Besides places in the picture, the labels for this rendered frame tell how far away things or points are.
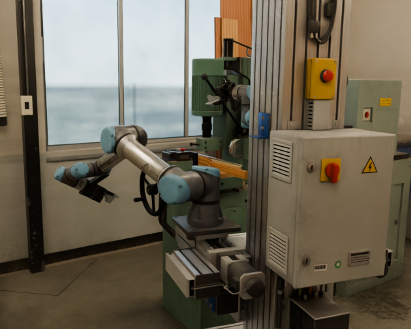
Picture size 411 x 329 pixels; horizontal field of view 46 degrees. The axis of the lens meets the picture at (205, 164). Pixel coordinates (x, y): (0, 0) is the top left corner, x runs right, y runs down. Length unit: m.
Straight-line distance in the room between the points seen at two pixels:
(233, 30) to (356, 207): 2.93
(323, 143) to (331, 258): 0.37
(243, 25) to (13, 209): 2.43
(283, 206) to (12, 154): 2.42
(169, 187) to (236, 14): 2.81
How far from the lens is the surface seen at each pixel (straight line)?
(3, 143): 3.57
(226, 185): 2.47
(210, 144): 2.69
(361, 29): 4.95
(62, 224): 3.80
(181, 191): 1.77
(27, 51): 3.51
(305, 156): 1.43
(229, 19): 4.28
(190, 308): 2.79
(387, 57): 4.75
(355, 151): 1.53
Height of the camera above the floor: 1.39
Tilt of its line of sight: 10 degrees down
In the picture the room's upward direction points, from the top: 1 degrees clockwise
